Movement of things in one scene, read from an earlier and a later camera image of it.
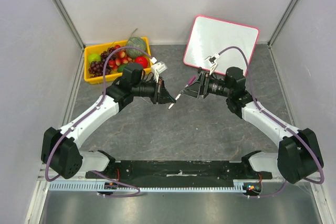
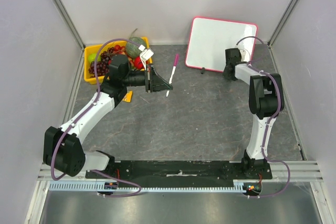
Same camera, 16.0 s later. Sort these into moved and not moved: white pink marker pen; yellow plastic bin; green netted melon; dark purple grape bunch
Moved: white pink marker pen
Not moved: green netted melon; yellow plastic bin; dark purple grape bunch
